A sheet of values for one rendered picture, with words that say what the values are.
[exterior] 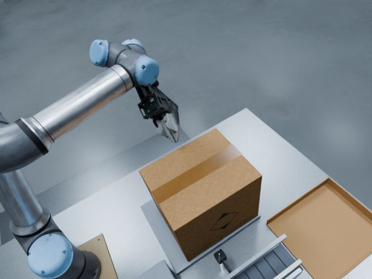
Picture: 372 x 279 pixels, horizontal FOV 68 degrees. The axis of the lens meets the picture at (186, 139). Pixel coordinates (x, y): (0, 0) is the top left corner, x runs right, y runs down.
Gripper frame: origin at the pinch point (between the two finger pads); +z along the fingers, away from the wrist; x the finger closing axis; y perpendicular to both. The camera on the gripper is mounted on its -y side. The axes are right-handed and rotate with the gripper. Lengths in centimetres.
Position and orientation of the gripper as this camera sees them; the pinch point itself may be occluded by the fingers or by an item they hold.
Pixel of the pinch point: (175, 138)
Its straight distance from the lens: 85.9
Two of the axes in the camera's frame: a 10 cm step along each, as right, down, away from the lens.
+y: -4.6, 0.0, -8.9
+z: 4.1, 8.9, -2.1
